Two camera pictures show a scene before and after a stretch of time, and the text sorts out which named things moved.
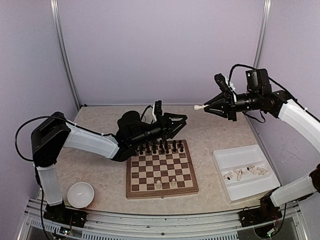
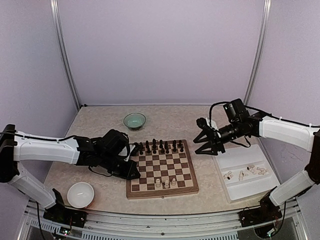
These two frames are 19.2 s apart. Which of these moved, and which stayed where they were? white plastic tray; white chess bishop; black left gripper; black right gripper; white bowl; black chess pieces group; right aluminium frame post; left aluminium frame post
Moved: white chess bishop; black right gripper; black left gripper
Stayed: left aluminium frame post; white bowl; white plastic tray; black chess pieces group; right aluminium frame post
